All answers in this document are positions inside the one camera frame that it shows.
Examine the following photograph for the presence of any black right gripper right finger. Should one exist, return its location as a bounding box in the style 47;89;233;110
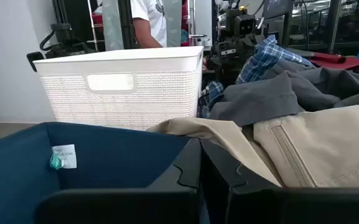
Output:
202;139;359;224

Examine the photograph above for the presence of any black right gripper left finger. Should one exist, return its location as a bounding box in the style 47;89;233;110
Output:
37;138;202;224

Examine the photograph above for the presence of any blue plaid shirt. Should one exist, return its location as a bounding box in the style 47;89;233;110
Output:
197;34;315;119

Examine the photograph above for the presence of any beige garment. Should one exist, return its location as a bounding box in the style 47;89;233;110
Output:
147;103;359;189

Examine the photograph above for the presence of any dark grey garment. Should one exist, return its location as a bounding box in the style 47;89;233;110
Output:
208;58;359;127

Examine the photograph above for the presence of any grey-green panel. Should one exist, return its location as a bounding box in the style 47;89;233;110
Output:
101;0;124;51
162;0;183;48

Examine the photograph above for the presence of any person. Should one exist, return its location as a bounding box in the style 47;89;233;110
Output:
129;0;168;49

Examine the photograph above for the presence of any white woven-pattern laundry basket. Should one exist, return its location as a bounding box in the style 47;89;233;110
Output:
32;45;204;131

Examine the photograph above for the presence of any red cloth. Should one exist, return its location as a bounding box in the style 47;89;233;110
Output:
309;52;359;71

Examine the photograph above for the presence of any metal rack with red items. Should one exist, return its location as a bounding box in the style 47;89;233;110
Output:
86;0;106;52

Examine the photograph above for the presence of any dark blue fabric bin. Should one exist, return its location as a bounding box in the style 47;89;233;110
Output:
0;121;195;224

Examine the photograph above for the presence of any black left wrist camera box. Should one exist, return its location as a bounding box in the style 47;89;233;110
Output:
233;14;257;37

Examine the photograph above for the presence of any black equipment with cable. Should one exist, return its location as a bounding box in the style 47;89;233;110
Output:
26;23;96;73

